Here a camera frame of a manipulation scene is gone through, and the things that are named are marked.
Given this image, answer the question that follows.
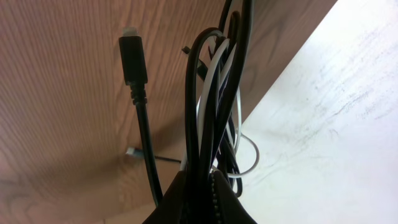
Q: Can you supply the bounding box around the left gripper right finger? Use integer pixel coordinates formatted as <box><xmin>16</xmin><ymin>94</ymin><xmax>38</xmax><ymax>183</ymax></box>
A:
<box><xmin>210</xmin><ymin>171</ymin><xmax>257</xmax><ymax>224</ymax></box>

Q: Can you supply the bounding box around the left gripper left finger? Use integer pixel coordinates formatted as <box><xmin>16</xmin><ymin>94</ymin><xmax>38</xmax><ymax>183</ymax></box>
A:
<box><xmin>142</xmin><ymin>171</ymin><xmax>187</xmax><ymax>224</ymax></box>

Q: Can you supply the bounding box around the black cable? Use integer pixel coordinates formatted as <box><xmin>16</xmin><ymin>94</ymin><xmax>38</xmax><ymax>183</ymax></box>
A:
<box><xmin>118</xmin><ymin>0</ymin><xmax>255</xmax><ymax>224</ymax></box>

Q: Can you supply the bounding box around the white cable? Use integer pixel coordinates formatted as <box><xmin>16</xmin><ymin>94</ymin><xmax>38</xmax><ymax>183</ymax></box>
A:
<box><xmin>180</xmin><ymin>27</ymin><xmax>260</xmax><ymax>179</ymax></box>

